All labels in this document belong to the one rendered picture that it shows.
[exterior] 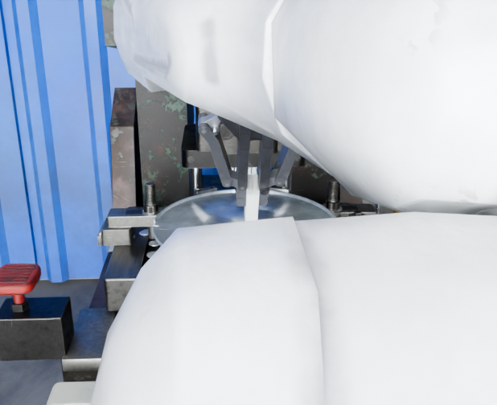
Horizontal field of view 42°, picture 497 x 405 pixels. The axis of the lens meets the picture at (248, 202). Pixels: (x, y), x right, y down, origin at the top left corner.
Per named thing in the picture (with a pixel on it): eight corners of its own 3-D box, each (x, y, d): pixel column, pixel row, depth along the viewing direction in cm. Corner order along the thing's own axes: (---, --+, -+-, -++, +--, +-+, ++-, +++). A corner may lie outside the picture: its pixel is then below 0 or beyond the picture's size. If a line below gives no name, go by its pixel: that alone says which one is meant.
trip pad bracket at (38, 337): (75, 423, 97) (62, 311, 90) (10, 425, 96) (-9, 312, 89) (83, 397, 102) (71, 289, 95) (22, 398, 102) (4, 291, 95)
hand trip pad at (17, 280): (36, 333, 90) (30, 284, 87) (-7, 333, 90) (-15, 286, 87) (48, 306, 97) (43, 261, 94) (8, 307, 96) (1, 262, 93)
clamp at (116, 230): (195, 243, 112) (192, 189, 108) (97, 246, 111) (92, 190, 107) (195, 229, 118) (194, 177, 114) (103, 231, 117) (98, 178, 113)
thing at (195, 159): (306, 181, 104) (307, 149, 102) (182, 183, 103) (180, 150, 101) (294, 151, 119) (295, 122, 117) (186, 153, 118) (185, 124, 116)
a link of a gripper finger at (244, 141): (253, 123, 68) (240, 122, 68) (247, 195, 76) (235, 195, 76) (251, 100, 70) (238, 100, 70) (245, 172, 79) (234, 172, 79)
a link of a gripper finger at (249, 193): (252, 191, 76) (247, 191, 76) (251, 230, 81) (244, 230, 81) (252, 173, 78) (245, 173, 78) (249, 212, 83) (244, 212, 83)
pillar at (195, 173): (203, 210, 119) (200, 137, 113) (190, 210, 118) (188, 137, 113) (203, 205, 121) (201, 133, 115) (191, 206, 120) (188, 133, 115)
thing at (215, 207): (142, 272, 87) (142, 266, 86) (160, 194, 114) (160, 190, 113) (355, 267, 88) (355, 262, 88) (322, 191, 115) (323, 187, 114)
